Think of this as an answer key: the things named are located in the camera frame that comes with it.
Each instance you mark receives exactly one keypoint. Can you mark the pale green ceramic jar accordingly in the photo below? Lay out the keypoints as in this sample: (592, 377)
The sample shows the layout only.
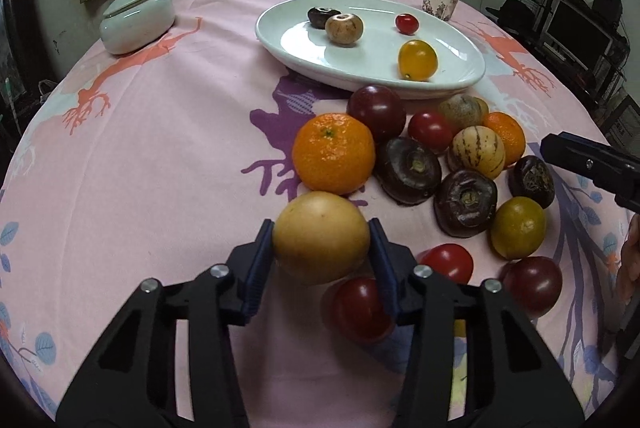
(137, 20)

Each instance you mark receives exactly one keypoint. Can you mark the yellow round pear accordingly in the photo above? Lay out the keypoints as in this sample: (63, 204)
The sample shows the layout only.
(320, 238)

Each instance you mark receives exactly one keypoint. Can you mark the small orange mandarin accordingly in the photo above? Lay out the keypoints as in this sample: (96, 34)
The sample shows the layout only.
(507, 133)

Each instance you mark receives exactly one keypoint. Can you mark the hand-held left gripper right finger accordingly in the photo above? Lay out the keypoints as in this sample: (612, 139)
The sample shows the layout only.
(385, 278)

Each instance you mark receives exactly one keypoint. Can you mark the tan striped round fruit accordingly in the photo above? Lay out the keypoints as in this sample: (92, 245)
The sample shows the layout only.
(460, 110)

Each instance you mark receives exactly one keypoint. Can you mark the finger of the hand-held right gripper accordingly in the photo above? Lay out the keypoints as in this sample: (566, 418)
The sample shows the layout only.
(590, 168)

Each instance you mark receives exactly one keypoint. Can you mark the dark red plum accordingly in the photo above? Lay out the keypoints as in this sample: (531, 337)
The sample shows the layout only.
(376, 110)

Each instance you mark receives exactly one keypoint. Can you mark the person's right hand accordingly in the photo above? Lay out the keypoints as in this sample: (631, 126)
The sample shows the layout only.
(629, 260)

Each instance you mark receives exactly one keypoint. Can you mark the yellow tomato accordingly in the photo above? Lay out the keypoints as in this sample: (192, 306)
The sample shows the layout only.
(417, 59)

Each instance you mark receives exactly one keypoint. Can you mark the plastic bag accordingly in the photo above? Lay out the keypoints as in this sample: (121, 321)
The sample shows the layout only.
(47, 90)

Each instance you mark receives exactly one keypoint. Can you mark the small yellow fruit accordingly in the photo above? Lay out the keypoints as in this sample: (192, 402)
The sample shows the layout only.
(459, 328)

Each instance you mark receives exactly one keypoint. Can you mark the white oval plate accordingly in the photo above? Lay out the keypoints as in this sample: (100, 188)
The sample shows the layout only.
(360, 58)

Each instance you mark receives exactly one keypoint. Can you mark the computer monitor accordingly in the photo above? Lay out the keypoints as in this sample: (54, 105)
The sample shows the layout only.
(577, 28)

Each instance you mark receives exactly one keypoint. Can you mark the dark purple water chestnut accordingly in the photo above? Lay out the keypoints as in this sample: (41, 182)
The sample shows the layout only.
(531, 180)
(465, 203)
(322, 17)
(407, 170)

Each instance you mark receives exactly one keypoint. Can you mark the black speaker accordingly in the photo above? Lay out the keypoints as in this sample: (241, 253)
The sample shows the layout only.
(607, 0)

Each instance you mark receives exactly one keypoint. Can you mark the pale striped pepino melon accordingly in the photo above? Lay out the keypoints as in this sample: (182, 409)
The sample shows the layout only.
(475, 153)

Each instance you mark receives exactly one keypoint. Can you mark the small red cherry tomato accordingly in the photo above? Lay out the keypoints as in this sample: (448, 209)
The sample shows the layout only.
(406, 23)

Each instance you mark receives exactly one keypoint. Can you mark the dark red tomato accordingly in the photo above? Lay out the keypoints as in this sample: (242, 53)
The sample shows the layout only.
(532, 285)

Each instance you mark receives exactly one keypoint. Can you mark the small yellow-green fruit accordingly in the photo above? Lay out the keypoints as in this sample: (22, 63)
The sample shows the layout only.
(483, 107)

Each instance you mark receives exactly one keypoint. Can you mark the large orange mandarin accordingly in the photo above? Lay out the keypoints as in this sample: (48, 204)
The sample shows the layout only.
(333, 153)

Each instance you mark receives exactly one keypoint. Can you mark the brown round fruit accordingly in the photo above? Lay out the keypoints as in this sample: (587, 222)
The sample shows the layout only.
(344, 28)

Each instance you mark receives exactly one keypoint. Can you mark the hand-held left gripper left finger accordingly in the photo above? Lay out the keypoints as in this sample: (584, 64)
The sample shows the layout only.
(260, 268)

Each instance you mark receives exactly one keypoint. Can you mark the yellow-green tomato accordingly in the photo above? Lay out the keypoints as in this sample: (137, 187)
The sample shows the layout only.
(517, 228)

